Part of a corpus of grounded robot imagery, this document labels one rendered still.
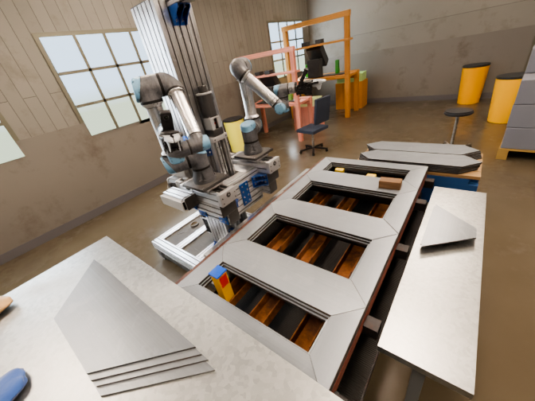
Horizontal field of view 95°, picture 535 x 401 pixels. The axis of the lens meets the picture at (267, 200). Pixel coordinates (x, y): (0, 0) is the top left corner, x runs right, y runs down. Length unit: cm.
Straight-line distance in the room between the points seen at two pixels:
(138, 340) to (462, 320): 106
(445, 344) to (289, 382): 61
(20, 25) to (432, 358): 468
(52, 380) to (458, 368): 114
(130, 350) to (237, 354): 28
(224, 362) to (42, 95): 406
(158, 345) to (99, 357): 15
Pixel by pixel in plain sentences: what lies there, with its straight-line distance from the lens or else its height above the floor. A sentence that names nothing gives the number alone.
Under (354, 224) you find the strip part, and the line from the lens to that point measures 134.
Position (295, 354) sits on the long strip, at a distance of 91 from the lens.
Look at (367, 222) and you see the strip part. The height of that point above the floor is 85.
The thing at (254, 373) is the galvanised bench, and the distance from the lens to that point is 69.
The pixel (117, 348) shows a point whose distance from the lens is 85.
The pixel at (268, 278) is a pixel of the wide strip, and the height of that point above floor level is 85.
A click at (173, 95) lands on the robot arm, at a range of 146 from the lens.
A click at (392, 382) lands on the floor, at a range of 184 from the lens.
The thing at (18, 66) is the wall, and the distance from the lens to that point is 439.
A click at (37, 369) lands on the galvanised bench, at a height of 105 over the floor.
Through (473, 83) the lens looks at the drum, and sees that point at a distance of 717.
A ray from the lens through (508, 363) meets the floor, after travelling 209.
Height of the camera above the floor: 166
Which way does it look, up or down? 30 degrees down
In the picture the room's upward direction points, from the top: 11 degrees counter-clockwise
